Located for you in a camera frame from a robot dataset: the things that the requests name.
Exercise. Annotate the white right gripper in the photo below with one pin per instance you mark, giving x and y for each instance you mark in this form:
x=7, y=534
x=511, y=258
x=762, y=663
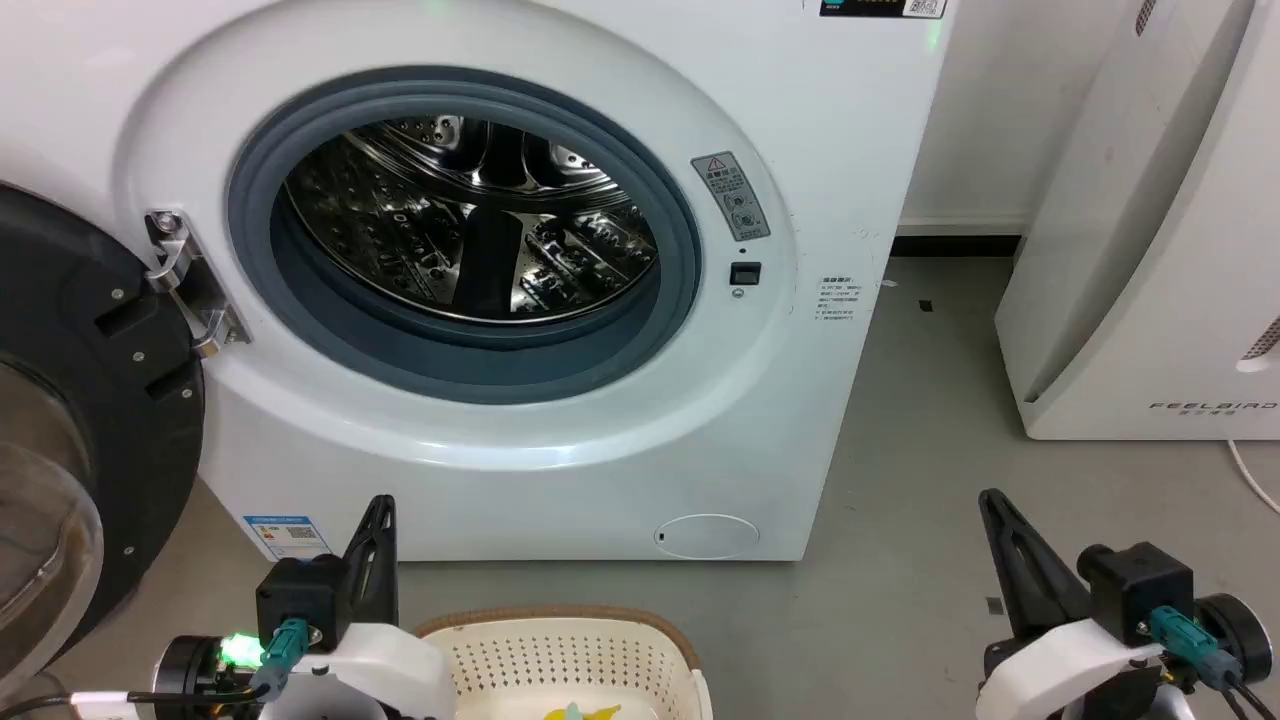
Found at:
x=1060, y=670

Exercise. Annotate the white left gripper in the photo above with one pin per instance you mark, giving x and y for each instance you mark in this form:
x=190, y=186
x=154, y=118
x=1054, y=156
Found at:
x=385, y=670

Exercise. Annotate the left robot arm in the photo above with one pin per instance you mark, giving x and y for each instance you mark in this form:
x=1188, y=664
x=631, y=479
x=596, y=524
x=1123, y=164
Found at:
x=200, y=668

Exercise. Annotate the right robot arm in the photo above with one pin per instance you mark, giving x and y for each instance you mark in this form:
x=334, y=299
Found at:
x=1230, y=635

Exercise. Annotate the yellow and teal plastic toy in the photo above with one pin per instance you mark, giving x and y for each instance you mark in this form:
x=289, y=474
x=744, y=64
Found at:
x=583, y=713

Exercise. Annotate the metal washing machine door hinge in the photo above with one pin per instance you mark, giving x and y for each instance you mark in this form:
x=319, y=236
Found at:
x=190, y=285

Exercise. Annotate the stainless steel washing machine drum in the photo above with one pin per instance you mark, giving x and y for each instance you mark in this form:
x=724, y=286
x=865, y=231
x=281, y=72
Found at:
x=440, y=230

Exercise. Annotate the black washing machine door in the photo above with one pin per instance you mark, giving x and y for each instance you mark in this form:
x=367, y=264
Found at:
x=90, y=330

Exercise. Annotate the blue white energy label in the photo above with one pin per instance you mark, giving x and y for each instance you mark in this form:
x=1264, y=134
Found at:
x=287, y=536

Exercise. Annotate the cream plastic laundry basket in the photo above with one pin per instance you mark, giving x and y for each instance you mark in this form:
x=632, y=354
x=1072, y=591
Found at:
x=570, y=660

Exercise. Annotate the grey rubber door gasket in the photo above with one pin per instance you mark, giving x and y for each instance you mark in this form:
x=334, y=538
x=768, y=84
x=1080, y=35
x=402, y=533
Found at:
x=470, y=372

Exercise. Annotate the white front-load washing machine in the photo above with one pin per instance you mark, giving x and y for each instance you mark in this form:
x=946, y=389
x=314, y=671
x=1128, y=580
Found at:
x=620, y=480

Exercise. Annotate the oval filter cover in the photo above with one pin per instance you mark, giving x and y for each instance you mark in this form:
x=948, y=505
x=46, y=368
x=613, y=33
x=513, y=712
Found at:
x=707, y=535

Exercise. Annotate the black baseboard strip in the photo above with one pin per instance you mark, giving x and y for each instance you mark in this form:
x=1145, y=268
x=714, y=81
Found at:
x=955, y=246

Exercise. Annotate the small text instruction sticker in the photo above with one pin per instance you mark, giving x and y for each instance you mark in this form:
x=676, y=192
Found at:
x=838, y=298

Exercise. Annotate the white air purifier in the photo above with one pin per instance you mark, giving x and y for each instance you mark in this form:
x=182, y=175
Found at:
x=1150, y=250

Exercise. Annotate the black door latch socket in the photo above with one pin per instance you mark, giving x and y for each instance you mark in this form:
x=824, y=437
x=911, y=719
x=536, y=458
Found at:
x=745, y=274

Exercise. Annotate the grey warning sticker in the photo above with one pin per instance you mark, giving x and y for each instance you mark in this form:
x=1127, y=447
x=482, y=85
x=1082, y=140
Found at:
x=732, y=195

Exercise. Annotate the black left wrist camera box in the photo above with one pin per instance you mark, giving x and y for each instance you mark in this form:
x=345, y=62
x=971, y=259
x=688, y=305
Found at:
x=300, y=595

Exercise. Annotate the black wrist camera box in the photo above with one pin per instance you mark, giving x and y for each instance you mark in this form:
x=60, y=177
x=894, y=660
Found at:
x=1140, y=585
x=300, y=595

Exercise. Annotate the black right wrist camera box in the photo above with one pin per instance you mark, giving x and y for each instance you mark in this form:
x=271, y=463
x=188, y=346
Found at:
x=1140, y=585

